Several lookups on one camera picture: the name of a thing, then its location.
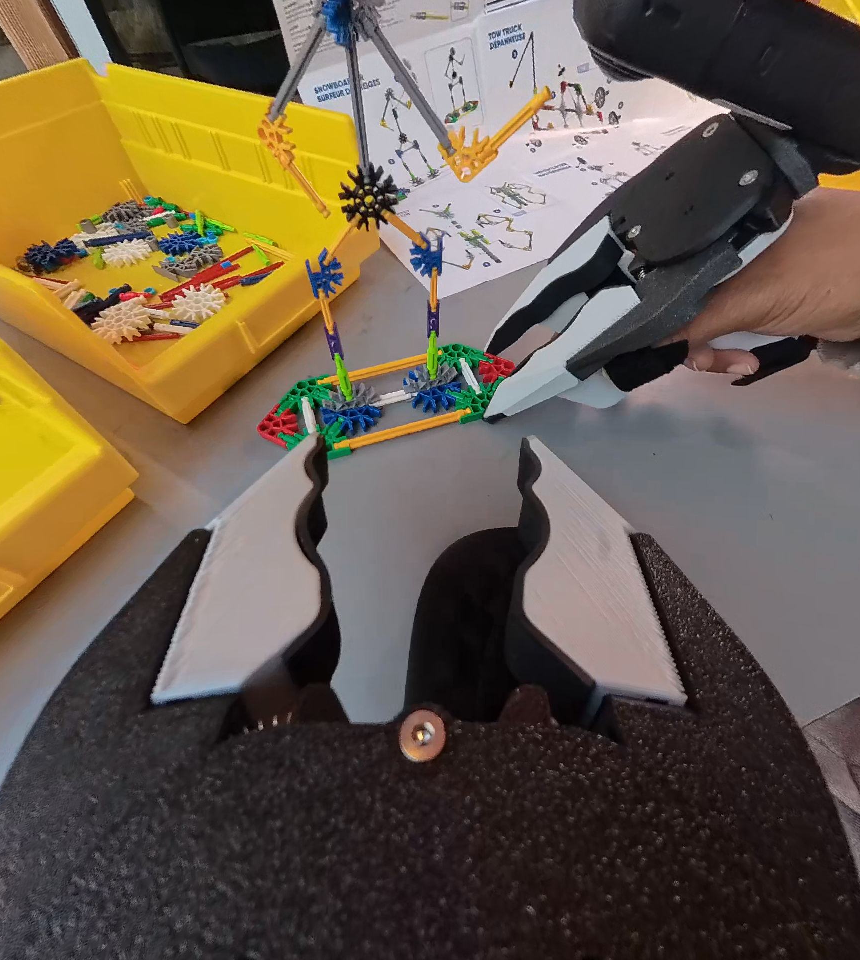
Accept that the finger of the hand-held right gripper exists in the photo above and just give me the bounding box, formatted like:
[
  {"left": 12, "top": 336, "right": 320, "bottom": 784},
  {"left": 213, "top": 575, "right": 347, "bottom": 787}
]
[
  {"left": 481, "top": 285, "right": 647, "bottom": 425},
  {"left": 482, "top": 216, "right": 629, "bottom": 357}
]

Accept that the small yellow parts bin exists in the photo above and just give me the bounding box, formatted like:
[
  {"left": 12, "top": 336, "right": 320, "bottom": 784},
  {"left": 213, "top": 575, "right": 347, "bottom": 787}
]
[{"left": 0, "top": 307, "right": 140, "bottom": 666}]

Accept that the pile of toy parts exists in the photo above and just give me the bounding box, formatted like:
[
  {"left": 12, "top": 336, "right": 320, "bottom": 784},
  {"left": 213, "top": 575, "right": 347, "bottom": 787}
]
[{"left": 17, "top": 196, "right": 296, "bottom": 346}]

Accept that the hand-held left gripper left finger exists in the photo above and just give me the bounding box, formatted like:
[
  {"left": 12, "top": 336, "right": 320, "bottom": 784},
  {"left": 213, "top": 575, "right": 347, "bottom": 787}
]
[{"left": 151, "top": 433, "right": 337, "bottom": 706}]

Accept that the person's right hand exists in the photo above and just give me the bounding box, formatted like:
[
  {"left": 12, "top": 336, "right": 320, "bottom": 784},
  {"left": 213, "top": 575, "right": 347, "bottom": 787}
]
[{"left": 658, "top": 183, "right": 860, "bottom": 376}]

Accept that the large yellow parts bin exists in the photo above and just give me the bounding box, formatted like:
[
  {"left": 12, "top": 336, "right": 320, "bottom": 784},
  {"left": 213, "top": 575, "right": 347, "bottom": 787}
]
[{"left": 0, "top": 58, "right": 382, "bottom": 426}]

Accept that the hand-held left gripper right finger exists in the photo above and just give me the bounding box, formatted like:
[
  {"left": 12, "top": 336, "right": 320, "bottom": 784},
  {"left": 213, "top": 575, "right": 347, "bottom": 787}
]
[{"left": 508, "top": 437, "right": 689, "bottom": 708}]

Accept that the wooden board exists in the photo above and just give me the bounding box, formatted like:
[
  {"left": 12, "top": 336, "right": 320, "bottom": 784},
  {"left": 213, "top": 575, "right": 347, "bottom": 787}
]
[{"left": 0, "top": 0, "right": 80, "bottom": 70}]

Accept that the multicolour rod connector toy figure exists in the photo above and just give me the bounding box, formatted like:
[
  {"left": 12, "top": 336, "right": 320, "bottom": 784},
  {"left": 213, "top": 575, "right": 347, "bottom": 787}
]
[{"left": 257, "top": 0, "right": 554, "bottom": 410}]

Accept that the blue snowflake connector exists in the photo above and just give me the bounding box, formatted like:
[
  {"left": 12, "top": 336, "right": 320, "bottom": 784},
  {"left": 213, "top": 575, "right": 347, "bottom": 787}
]
[{"left": 402, "top": 366, "right": 462, "bottom": 415}]

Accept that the white instruction sheet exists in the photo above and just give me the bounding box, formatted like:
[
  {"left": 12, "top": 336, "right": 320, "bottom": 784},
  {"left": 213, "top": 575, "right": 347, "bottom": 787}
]
[{"left": 274, "top": 0, "right": 731, "bottom": 297}]

